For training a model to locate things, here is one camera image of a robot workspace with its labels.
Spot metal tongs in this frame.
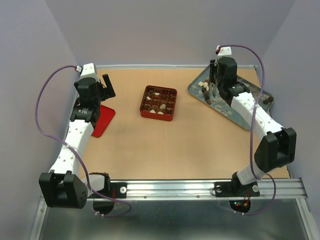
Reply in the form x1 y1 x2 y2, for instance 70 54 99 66
209 82 219 98

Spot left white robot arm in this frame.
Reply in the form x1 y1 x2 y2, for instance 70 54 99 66
39 74 116 209

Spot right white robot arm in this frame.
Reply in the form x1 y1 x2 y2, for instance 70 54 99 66
209 57 297 197

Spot dark round chocolate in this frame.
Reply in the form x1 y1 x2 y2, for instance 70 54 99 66
203 90 210 96

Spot dark chocolate at tray corner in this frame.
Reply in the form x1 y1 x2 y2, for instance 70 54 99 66
263 96 274 104

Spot red chocolate box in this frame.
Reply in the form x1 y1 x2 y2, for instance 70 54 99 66
139 85 178 122

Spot red box lid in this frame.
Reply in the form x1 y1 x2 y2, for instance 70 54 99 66
91 105 116 138

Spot blue floral tray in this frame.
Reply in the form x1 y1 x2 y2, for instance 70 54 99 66
187 66 275 130

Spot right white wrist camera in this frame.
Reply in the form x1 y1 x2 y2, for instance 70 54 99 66
215 45 232 61

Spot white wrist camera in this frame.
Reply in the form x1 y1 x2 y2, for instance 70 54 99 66
215 45 232 61
79 63 99 82

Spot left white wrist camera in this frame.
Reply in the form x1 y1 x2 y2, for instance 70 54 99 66
79 63 99 82

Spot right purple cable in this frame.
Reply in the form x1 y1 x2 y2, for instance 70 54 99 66
214 44 278 216

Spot purple cable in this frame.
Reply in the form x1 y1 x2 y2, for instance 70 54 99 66
33 65 133 218
214 44 278 216

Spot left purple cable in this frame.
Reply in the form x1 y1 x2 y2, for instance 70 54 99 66
33 65 133 218

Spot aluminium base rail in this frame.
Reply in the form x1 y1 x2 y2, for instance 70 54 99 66
111 178 308 201

